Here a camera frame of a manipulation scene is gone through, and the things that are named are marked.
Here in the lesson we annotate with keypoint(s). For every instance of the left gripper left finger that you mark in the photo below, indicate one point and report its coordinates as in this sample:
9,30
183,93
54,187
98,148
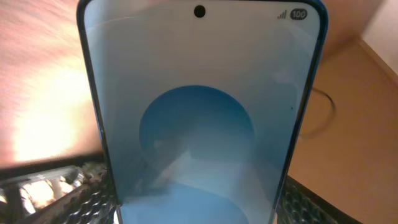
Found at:
71,194

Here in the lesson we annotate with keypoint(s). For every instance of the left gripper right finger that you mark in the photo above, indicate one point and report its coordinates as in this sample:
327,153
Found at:
299,205

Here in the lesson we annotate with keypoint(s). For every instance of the blue Galaxy smartphone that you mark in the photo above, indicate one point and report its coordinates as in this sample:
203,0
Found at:
199,104

